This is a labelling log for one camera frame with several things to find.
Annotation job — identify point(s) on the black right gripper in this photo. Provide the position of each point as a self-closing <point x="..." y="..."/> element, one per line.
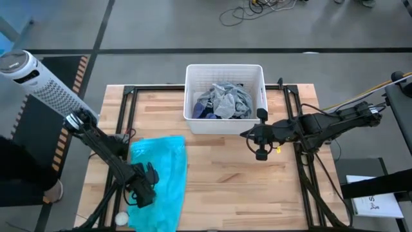
<point x="268" y="133"/>

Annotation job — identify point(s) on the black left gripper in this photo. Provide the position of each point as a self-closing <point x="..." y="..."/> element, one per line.
<point x="143" y="190"/>

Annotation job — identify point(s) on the turquoise sweater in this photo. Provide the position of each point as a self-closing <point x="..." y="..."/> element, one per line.
<point x="167" y="167"/>

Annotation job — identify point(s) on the grey shirt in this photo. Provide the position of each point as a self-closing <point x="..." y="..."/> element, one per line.
<point x="228" y="100"/>

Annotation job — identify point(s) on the purple sock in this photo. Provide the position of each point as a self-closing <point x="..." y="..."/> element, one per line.
<point x="198" y="111"/>
<point x="211" y="116"/>

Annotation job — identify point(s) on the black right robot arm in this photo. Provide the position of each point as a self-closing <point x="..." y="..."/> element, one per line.
<point x="322" y="127"/>

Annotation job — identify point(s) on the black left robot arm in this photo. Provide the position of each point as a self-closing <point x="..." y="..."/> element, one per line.
<point x="103" y="148"/>

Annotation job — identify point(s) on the white plastic laundry basket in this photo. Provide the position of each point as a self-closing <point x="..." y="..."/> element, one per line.
<point x="222" y="127"/>

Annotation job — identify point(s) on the yellow gripper tag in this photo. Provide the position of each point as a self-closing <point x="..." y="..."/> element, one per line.
<point x="278" y="149"/>

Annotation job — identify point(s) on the small white ball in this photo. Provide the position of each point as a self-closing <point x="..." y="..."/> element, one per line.
<point x="121" y="218"/>

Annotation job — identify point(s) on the dark grey floor plate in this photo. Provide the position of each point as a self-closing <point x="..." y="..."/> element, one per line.
<point x="357" y="167"/>

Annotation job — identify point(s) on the person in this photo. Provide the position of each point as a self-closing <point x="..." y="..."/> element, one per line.
<point x="19" y="167"/>
<point x="367" y="2"/>

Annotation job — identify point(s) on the black hazard-striped floor mat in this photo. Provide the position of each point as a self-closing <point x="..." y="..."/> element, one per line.
<point x="35" y="122"/>

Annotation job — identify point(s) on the black bar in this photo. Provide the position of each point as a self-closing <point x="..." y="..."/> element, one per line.
<point x="376" y="185"/>

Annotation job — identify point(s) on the white tower fan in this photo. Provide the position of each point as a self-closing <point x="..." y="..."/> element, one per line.
<point x="48" y="90"/>

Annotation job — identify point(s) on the white paper sheet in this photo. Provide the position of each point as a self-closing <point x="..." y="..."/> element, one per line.
<point x="376" y="206"/>

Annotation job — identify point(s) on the grey side table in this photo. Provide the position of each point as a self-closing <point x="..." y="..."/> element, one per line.
<point x="400" y="109"/>

